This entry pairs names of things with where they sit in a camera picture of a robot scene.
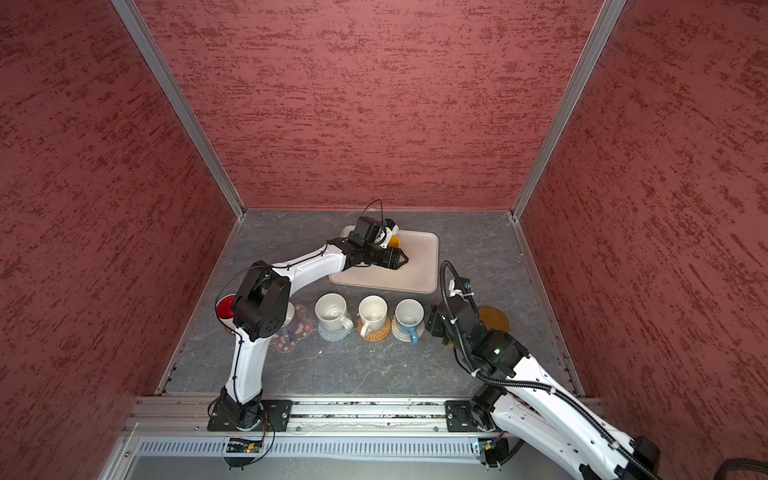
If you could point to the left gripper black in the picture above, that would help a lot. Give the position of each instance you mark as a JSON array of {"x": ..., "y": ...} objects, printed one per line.
[{"x": 391, "y": 257}]

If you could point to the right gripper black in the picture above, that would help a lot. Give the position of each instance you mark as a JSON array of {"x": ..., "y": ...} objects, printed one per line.
[{"x": 434, "y": 321}]

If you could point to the brown round wooden coaster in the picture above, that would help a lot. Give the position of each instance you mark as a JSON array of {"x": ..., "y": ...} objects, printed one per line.
[{"x": 494, "y": 319}]

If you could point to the light blue mug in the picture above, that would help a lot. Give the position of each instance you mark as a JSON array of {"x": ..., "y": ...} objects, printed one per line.
[{"x": 409, "y": 314}]

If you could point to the beige woven spiral coaster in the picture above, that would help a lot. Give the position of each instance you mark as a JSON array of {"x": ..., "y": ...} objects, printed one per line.
[{"x": 399, "y": 333}]

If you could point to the brown woven rattan coaster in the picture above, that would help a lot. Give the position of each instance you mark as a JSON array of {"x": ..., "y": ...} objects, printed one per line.
[{"x": 377, "y": 335}]

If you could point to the grey round coaster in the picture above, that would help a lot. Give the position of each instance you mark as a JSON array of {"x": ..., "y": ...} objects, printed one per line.
[{"x": 332, "y": 336}]

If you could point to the pink flower coaster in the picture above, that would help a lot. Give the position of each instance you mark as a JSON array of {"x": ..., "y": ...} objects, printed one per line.
[{"x": 301, "y": 325}]

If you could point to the white mug red inside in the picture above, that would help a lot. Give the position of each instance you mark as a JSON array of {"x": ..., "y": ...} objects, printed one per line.
[{"x": 224, "y": 311}]

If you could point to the white mug purple band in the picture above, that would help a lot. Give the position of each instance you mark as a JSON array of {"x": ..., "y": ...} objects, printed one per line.
[{"x": 286, "y": 332}]

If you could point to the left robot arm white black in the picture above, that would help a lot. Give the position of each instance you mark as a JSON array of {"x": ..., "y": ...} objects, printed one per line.
[{"x": 259, "y": 309}]

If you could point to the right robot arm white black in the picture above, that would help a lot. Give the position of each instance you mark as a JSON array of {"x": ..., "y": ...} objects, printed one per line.
[{"x": 521, "y": 398}]

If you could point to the beige serving tray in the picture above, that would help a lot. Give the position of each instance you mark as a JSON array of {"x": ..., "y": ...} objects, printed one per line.
[{"x": 419, "y": 275}]

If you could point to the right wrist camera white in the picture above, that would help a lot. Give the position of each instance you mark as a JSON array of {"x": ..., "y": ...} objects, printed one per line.
[{"x": 455, "y": 290}]

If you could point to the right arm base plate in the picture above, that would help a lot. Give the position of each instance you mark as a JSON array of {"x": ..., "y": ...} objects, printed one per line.
[{"x": 468, "y": 416}]

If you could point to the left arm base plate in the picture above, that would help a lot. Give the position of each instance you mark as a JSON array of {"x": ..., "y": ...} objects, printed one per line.
[{"x": 228, "y": 416}]

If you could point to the aluminium mounting rail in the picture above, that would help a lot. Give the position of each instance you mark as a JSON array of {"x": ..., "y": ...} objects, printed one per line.
[{"x": 337, "y": 416}]

